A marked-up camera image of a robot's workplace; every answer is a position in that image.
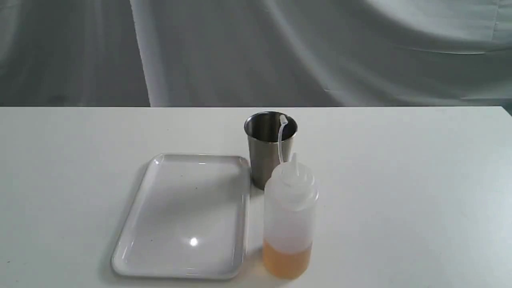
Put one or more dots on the translucent squeeze bottle amber liquid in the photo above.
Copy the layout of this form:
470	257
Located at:
290	199

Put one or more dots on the stainless steel cup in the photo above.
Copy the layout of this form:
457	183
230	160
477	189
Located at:
262	132

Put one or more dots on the white plastic tray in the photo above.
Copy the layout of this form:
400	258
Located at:
188	219

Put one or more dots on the white backdrop sheet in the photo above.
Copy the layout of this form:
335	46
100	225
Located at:
161	53

